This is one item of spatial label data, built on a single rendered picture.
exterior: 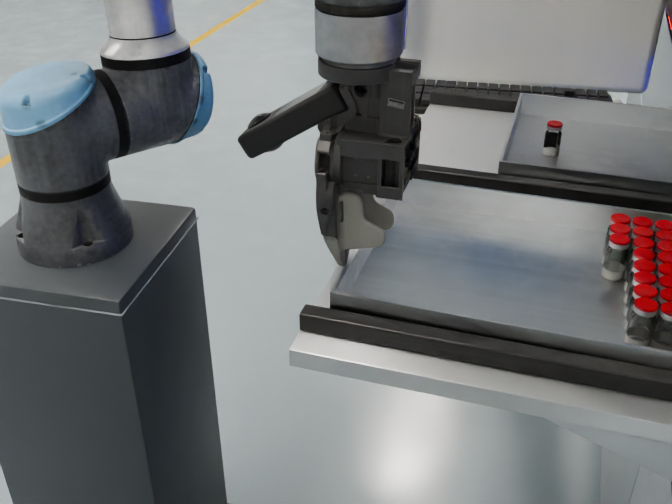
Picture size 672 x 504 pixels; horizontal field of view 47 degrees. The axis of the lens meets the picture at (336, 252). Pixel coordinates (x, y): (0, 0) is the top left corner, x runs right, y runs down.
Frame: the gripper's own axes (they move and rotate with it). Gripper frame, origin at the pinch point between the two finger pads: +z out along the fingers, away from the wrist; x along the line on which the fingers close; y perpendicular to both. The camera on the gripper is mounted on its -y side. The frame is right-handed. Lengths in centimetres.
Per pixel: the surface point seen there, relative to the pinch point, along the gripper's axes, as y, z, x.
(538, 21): 13, -1, 89
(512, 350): 18.5, 2.3, -7.6
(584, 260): 24.3, 4.1, 12.5
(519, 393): 19.7, 4.3, -10.7
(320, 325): 1.0, 3.2, -8.0
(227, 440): -44, 92, 55
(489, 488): 17, 92, 59
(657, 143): 33, 4, 48
